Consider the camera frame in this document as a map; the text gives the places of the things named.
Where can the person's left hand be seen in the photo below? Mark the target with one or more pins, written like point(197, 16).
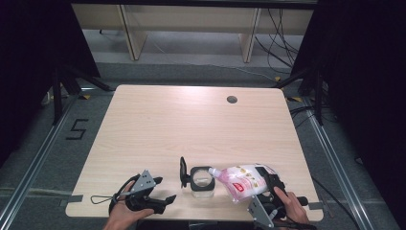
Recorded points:
point(119, 217)

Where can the red white spouted pouch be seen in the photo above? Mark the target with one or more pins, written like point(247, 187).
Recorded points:
point(242, 183)

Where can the flat grey floor strip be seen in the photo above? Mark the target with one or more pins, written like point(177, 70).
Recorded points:
point(32, 191)

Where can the round grey table grommet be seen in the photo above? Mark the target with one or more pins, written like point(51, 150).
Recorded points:
point(232, 99)

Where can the black metal stand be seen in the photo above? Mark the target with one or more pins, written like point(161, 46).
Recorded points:
point(57, 96)
point(319, 102)

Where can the grey tape strip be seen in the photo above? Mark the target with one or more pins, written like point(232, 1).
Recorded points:
point(316, 205)
point(74, 199)

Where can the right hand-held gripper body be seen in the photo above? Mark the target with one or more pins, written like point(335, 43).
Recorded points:
point(261, 211)

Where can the person's right hand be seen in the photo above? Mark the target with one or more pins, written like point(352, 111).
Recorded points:
point(293, 207)

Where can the aluminium floor rail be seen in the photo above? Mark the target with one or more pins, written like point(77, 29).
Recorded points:
point(335, 166)
point(32, 169)

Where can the beige wooden furniture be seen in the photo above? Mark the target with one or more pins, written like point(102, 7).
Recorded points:
point(135, 41)

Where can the dark curtain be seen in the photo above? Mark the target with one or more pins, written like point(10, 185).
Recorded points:
point(367, 64)
point(32, 48)

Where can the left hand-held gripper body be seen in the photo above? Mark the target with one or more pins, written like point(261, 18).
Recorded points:
point(142, 183)

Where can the glass jar with black lid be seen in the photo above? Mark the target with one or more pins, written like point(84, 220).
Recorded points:
point(201, 180)

